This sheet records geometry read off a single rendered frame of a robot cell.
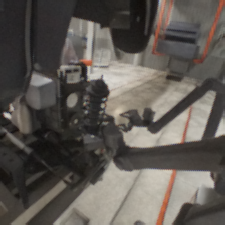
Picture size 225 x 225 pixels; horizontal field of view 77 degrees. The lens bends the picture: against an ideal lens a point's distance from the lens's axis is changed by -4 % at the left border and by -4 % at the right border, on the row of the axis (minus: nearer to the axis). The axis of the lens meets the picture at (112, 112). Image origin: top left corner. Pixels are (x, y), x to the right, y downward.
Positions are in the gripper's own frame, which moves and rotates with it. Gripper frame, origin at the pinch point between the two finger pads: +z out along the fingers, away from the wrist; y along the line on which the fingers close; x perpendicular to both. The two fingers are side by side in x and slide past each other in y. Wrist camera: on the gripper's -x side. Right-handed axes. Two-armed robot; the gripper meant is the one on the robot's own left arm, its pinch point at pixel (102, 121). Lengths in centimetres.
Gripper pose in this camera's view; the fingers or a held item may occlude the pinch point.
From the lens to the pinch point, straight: 70.7
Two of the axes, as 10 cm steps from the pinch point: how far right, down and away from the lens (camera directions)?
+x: 9.5, -1.2, 2.8
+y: -0.6, 8.3, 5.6
